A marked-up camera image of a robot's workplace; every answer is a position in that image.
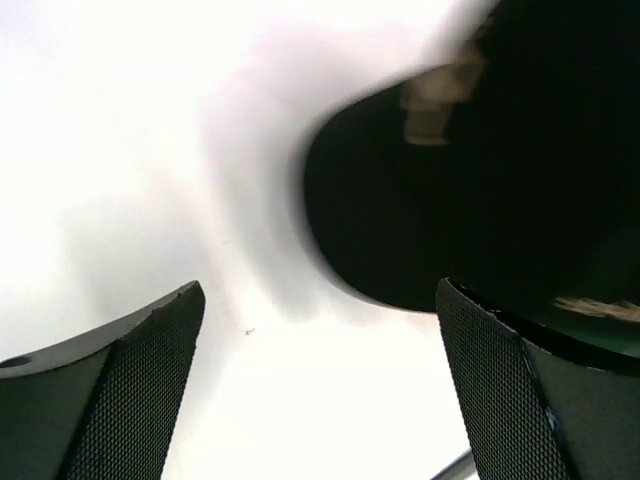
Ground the black cap gold logo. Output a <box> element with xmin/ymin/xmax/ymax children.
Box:
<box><xmin>302</xmin><ymin>0</ymin><xmax>640</xmax><ymax>314</ymax></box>

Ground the aluminium frame post left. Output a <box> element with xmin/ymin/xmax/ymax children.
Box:
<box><xmin>431</xmin><ymin>450</ymin><xmax>477</xmax><ymax>480</ymax></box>

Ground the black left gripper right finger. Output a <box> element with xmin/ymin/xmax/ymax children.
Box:
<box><xmin>436</xmin><ymin>279</ymin><xmax>639</xmax><ymax>480</ymax></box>

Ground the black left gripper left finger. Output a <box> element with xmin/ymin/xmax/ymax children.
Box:
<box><xmin>1</xmin><ymin>281</ymin><xmax>205</xmax><ymax>480</ymax></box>

